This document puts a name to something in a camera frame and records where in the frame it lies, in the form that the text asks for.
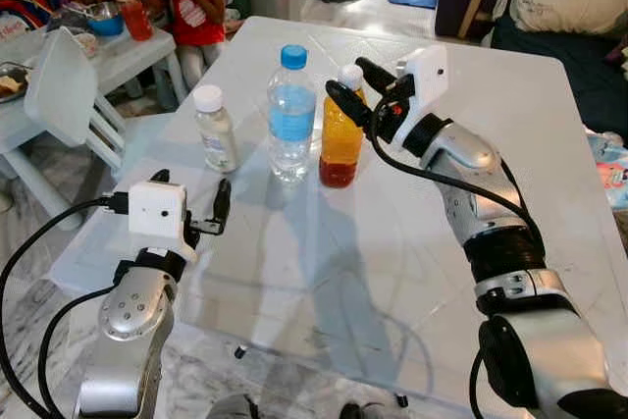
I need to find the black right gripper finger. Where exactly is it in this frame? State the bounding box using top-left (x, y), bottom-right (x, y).
top-left (355, 57), bottom-right (399, 96)
top-left (327, 79), bottom-right (376, 131)

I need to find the orange juice bottle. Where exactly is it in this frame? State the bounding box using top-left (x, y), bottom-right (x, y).
top-left (318, 64), bottom-right (367, 189)

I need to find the blue-capped water bottle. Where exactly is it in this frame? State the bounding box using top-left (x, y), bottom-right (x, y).
top-left (267, 44), bottom-right (319, 185)

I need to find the small white-capped milky bottle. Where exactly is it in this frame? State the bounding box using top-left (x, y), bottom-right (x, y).
top-left (192, 84), bottom-right (239, 174)

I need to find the white plastic chair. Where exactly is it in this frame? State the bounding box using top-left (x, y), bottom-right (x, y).
top-left (24, 26), bottom-right (133, 177)

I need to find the cartoon print round stool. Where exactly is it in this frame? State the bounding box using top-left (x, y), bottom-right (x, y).
top-left (587, 128), bottom-right (628, 211)

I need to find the small white bowl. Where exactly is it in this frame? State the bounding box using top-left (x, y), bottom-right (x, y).
top-left (74, 31), bottom-right (99, 57)

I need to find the pink-capped red drink bottle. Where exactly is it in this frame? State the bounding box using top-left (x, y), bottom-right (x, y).
top-left (108, 0), bottom-right (155, 43)

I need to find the blue bowl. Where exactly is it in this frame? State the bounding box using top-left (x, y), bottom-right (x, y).
top-left (83, 2), bottom-right (127, 38)

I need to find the plate with food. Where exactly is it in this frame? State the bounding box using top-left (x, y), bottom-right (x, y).
top-left (0, 61), bottom-right (30, 103)

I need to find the child in red shirt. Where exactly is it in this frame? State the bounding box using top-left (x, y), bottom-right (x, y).
top-left (155, 0), bottom-right (229, 86)

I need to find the grey robot left foot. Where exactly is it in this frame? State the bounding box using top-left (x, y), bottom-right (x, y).
top-left (204, 394), bottom-right (261, 419)

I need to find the grey robot foot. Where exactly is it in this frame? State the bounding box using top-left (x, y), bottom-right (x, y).
top-left (339, 399), bottom-right (395, 419)
top-left (204, 394), bottom-right (261, 419)

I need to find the dark sofa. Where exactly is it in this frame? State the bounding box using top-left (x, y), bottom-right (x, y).
top-left (435, 0), bottom-right (628, 135)

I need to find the cream pillow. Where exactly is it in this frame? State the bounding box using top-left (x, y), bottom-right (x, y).
top-left (510, 0), bottom-right (628, 37)

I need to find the colourful bag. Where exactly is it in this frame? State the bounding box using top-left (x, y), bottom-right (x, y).
top-left (0, 0), bottom-right (58, 42)

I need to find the grey robot right foot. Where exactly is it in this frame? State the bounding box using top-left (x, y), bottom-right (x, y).
top-left (339, 399), bottom-right (395, 419)

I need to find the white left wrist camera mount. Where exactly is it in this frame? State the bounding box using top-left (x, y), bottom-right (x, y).
top-left (128, 181), bottom-right (199, 264)

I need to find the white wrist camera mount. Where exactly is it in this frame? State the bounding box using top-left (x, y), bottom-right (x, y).
top-left (391, 45), bottom-right (451, 128)
top-left (128, 181), bottom-right (199, 264)

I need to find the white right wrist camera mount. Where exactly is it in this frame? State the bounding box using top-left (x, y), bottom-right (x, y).
top-left (391, 45), bottom-right (451, 128)

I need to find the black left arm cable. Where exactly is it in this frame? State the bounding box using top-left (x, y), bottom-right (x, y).
top-left (0, 193), bottom-right (133, 419)

